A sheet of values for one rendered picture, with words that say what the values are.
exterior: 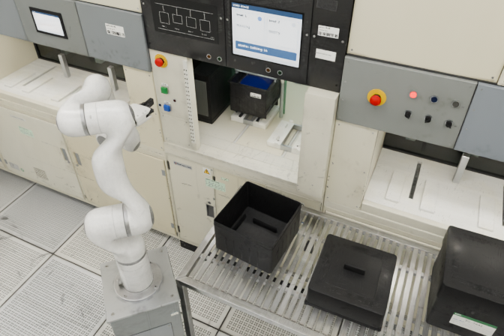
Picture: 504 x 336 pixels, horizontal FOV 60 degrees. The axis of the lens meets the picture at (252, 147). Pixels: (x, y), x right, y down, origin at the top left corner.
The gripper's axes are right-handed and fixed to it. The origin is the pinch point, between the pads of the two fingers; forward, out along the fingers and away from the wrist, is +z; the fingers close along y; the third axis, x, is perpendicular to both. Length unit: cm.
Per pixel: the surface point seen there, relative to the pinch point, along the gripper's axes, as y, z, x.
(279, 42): 57, 12, 36
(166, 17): 6.2, 12.0, 36.6
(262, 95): 36, 44, -12
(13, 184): -151, 9, -120
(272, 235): 67, -13, -43
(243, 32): 42, 12, 37
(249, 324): 58, -17, -120
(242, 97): 25, 44, -16
